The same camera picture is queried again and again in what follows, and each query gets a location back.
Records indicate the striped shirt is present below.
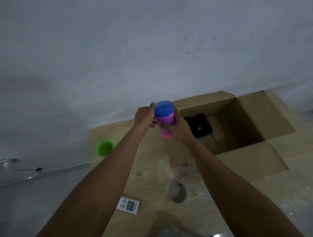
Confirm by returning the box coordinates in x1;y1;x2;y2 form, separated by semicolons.
156;224;203;237

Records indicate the person's right hand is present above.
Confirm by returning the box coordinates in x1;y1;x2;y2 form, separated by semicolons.
156;110;196;145

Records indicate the white remote control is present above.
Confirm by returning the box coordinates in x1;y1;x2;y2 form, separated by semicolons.
116;196;140;215

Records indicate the black rectangular pouch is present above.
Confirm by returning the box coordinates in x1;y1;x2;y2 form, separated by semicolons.
184;113;213;138

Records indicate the brown cardboard box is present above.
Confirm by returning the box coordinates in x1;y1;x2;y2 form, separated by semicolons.
171;90;296;182

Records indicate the blue plastic cup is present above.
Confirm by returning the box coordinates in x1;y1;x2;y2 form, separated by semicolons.
154;100;173;118

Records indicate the person's left forearm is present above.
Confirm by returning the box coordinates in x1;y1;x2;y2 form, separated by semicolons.
35;127;147;237

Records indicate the person's left hand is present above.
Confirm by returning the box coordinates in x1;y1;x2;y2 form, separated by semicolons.
134;101;157;132

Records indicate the green plastic cup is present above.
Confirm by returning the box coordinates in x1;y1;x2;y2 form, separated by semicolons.
95;139;114;157

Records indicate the clear tape roll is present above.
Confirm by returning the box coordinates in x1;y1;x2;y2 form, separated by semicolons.
167;180;188;204

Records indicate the white floor cable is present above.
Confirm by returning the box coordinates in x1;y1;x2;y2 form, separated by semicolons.
0;161;90;187

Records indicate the pink plastic cup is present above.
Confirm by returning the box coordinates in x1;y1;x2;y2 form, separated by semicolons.
155;114;177;140

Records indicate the person's right forearm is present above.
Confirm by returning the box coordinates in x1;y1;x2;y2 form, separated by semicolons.
188;139;305;237

